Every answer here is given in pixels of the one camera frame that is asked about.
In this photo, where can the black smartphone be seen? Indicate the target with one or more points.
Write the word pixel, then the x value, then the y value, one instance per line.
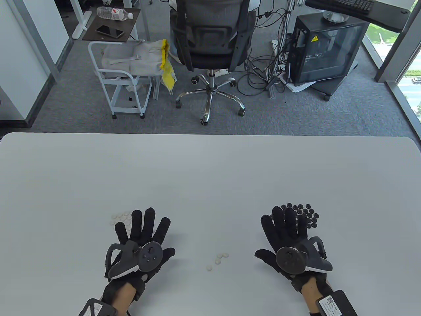
pixel 109 31

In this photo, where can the black keyboard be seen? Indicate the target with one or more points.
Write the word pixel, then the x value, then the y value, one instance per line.
pixel 352 6

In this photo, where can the grey window pillar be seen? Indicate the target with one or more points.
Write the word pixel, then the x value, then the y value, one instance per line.
pixel 394 59

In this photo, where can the black wheeled platform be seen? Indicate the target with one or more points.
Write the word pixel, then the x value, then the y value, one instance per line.
pixel 332 87

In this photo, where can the person's left hand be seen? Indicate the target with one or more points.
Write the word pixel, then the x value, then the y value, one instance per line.
pixel 148 227

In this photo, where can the grey fabric bag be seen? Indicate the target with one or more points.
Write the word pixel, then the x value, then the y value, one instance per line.
pixel 144 59

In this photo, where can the black labelled wrist camera box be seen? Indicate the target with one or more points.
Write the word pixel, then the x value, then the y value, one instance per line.
pixel 337 304

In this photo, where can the cluster of white go stones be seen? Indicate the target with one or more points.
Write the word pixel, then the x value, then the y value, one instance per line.
pixel 120 217

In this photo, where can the round silver stand base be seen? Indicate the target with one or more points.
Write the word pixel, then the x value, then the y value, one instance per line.
pixel 335 18

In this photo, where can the white papers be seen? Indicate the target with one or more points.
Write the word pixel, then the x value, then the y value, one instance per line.
pixel 296 87

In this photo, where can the aluminium frame post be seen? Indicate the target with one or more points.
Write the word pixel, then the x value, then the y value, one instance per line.
pixel 272 92

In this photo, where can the black and white right controller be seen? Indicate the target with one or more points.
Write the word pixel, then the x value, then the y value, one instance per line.
pixel 289 258

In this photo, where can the person's right forearm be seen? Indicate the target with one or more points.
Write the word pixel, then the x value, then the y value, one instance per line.
pixel 312 293

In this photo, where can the black computer case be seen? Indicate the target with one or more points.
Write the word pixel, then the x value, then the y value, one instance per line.
pixel 329 52

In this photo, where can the yellow plastic bag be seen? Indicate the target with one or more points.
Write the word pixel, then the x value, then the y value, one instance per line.
pixel 168 77

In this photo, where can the white desk leg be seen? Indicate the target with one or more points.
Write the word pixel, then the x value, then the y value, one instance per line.
pixel 80 29

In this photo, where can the brown side table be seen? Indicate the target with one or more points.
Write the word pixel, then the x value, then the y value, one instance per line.
pixel 131 29

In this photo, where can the black patterned wrist camera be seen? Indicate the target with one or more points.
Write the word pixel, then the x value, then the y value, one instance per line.
pixel 97 307

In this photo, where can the white power strip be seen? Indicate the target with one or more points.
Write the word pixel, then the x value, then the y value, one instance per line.
pixel 274 46

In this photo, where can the black and white controller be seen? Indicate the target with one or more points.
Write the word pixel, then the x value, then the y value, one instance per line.
pixel 289 258
pixel 150 255

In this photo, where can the black and white left controller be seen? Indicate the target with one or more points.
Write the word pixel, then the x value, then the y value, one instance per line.
pixel 150 255

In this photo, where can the white rolling cart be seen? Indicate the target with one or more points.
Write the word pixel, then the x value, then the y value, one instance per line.
pixel 115 80

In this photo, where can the black mesh office chair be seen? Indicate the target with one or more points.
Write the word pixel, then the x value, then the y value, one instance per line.
pixel 210 36

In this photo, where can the person's right hand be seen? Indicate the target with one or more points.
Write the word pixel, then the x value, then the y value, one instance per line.
pixel 279 230

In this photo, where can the clear plastic water bottle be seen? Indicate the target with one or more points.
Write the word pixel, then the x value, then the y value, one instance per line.
pixel 110 13

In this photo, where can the cluster of black go stones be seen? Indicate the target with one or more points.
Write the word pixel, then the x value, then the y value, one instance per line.
pixel 309 210

